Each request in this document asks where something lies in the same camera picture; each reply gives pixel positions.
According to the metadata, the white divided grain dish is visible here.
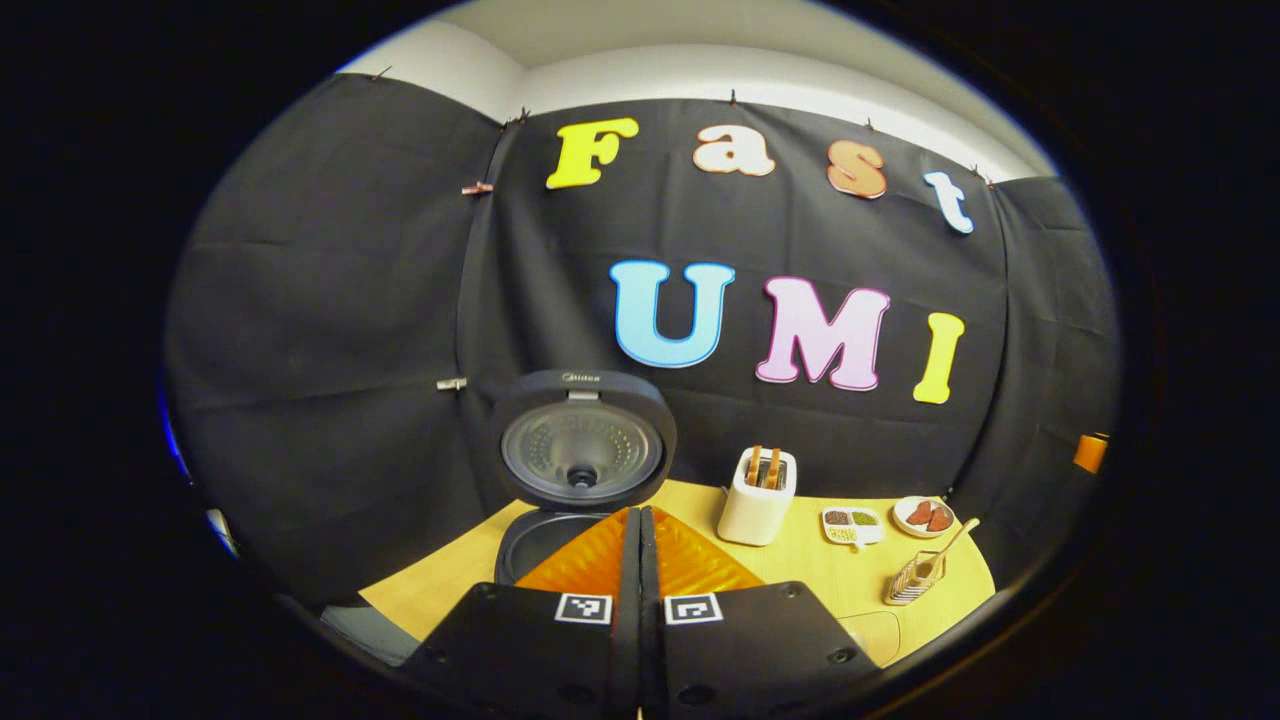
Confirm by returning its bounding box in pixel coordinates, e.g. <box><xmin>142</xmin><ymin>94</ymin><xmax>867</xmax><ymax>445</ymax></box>
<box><xmin>821</xmin><ymin>506</ymin><xmax>886</xmax><ymax>551</ymax></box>

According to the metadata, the white round plate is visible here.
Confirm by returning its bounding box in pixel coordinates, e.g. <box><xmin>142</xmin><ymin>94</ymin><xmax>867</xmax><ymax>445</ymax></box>
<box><xmin>893</xmin><ymin>496</ymin><xmax>958</xmax><ymax>539</ymax></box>

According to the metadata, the metal wire chopstick holder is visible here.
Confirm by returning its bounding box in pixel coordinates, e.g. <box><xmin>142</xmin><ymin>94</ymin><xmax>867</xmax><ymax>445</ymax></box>
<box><xmin>884</xmin><ymin>550</ymin><xmax>946</xmax><ymax>607</ymax></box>

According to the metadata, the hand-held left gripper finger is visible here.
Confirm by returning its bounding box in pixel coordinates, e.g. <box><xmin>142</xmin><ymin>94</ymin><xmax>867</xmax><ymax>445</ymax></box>
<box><xmin>640</xmin><ymin>507</ymin><xmax>886</xmax><ymax>716</ymax></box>
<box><xmin>400</xmin><ymin>507</ymin><xmax>641</xmax><ymax>716</ymax></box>

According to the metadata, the white toaster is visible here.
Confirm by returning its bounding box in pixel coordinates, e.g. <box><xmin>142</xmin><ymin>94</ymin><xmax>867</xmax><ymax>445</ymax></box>
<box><xmin>717</xmin><ymin>447</ymin><xmax>798</xmax><ymax>547</ymax></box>

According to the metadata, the dark grey rice cooker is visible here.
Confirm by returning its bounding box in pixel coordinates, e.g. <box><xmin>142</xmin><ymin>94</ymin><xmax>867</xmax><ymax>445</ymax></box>
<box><xmin>489</xmin><ymin>369</ymin><xmax>678</xmax><ymax>587</ymax></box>

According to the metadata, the black backdrop cloth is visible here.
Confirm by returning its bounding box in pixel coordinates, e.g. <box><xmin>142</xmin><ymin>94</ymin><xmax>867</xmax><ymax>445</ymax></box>
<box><xmin>165</xmin><ymin>72</ymin><xmax>1119</xmax><ymax>611</ymax></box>

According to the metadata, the wooden spoon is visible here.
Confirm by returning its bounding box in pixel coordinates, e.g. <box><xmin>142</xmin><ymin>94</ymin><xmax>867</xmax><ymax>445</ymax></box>
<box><xmin>915</xmin><ymin>517</ymin><xmax>981</xmax><ymax>581</ymax></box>

